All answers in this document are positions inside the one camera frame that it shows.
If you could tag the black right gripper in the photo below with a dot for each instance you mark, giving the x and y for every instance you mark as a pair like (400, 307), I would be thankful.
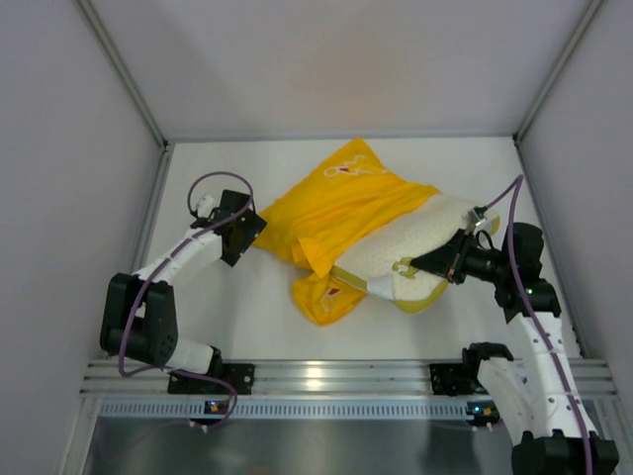
(456, 259)

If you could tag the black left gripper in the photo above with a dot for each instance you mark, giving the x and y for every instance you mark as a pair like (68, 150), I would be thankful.
(245, 228)

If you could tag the white pillow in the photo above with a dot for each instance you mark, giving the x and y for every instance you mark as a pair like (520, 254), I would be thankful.
(379, 263)

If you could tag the yellow Pikachu pillowcase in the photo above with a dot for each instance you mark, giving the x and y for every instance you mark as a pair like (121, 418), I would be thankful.
(348, 196)

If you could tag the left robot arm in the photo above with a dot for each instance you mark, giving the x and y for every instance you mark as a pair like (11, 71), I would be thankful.
(140, 317)

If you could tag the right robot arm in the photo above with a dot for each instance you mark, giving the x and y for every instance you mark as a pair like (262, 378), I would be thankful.
(532, 386)

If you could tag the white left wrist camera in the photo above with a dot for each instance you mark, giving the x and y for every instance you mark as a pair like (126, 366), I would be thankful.
(204, 207)

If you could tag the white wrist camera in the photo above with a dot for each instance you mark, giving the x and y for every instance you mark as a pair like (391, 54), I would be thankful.
(204, 207)
(481, 219)

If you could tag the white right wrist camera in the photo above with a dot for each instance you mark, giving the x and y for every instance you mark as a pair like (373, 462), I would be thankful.
(481, 219)

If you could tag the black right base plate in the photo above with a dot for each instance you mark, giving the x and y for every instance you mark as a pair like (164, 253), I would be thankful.
(450, 379)

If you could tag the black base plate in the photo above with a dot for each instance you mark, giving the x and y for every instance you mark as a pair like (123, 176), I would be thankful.
(450, 379)
(240, 376)

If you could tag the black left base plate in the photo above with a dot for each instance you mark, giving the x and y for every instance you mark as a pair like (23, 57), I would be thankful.
(240, 376)

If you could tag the aluminium mounting rail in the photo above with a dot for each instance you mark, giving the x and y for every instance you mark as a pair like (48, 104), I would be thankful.
(284, 378)

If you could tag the left aluminium frame post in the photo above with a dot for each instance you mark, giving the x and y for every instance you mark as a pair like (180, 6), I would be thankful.
(108, 46)

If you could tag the aluminium frame post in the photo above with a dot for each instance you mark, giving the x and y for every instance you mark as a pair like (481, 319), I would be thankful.
(563, 59)
(108, 46)

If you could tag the white slotted cable duct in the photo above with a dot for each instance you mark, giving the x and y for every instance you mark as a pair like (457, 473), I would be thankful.
(298, 409)

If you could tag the right aluminium frame post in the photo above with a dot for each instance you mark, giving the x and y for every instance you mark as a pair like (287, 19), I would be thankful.
(563, 59)

